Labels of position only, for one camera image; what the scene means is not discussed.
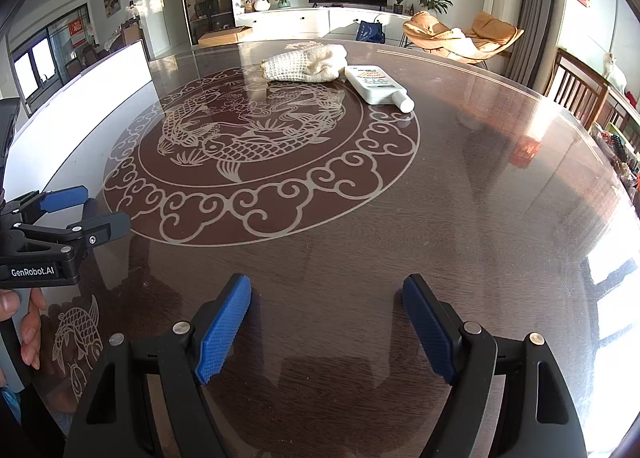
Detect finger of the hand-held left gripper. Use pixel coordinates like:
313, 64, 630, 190
2, 185, 90, 229
12, 211, 132, 259

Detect white television cabinet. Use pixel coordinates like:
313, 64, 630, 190
235, 7, 416, 42

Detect orange lounge chair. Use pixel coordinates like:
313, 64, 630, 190
402, 11, 525, 64

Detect wooden slatted chair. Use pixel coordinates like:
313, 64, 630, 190
542, 48, 613, 129

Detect person's left hand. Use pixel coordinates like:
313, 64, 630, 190
0, 288, 48, 370

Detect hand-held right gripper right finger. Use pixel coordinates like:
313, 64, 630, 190
402, 273, 587, 458

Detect white plastic bottle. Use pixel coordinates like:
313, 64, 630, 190
344, 65, 416, 113

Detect white door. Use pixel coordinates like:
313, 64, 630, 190
156, 0, 181, 56

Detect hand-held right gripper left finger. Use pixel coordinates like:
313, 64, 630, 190
64, 273, 252, 458

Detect blue shopping bag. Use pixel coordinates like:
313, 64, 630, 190
356, 20, 387, 44

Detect white cat figurine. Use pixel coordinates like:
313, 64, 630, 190
602, 52, 628, 92

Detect grey curtain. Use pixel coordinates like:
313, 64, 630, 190
505, 0, 568, 89

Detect wooden dining chair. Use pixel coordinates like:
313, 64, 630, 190
120, 18, 146, 49

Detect cream knitted work glove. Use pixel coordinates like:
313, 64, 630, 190
261, 43, 348, 84

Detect glass sliding door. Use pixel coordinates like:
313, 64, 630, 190
10, 8, 96, 109

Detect brown cardboard box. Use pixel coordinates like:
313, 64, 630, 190
197, 26, 253, 46

